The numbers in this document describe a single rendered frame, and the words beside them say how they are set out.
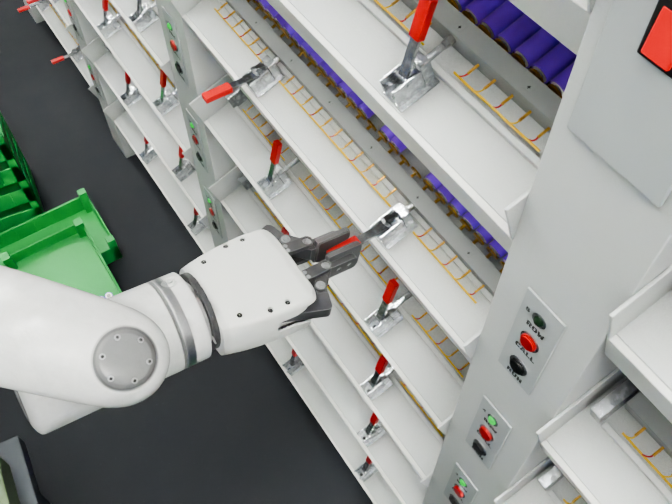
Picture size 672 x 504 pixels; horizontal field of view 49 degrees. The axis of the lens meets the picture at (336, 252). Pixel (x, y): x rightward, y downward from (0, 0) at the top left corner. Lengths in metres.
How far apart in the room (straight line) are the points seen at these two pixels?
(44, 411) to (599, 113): 0.45
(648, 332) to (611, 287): 0.05
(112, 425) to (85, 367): 1.23
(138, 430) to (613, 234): 1.42
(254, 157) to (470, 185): 0.58
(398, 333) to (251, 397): 0.84
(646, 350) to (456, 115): 0.23
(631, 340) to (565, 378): 0.09
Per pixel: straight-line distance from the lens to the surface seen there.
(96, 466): 1.75
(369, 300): 0.96
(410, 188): 0.77
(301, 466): 1.67
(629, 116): 0.41
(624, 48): 0.40
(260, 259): 0.70
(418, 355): 0.93
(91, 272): 1.91
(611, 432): 0.70
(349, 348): 1.15
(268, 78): 0.92
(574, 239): 0.50
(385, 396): 1.12
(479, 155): 0.59
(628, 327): 0.53
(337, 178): 0.83
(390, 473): 1.30
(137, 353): 0.56
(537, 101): 0.58
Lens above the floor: 1.59
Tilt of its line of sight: 56 degrees down
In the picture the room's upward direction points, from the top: straight up
